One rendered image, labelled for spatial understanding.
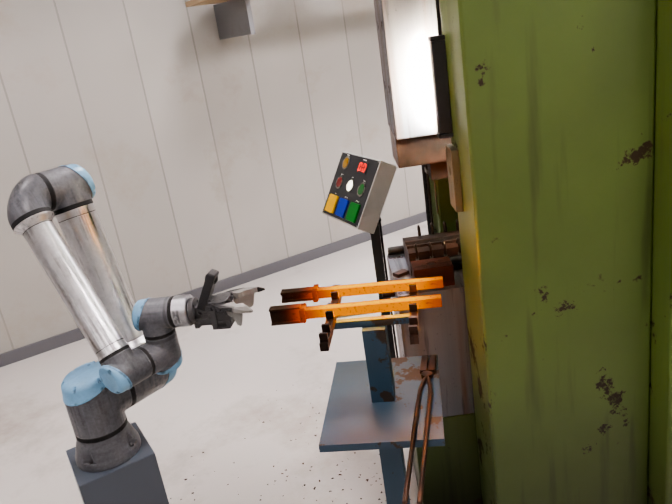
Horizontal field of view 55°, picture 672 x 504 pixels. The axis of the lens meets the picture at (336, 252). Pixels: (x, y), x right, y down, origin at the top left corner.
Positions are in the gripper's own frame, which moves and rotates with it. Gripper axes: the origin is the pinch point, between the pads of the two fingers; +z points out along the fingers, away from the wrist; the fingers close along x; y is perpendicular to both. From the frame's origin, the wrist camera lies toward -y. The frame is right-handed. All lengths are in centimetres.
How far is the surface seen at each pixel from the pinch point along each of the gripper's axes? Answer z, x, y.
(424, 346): 43, -20, 30
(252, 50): -64, -302, -61
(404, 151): 43, -34, -29
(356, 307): 28.6, 13.5, -0.4
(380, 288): 34.0, 1.4, 0.1
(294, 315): 12.4, 12.9, 0.6
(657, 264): 104, 2, 0
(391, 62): 42, -29, -55
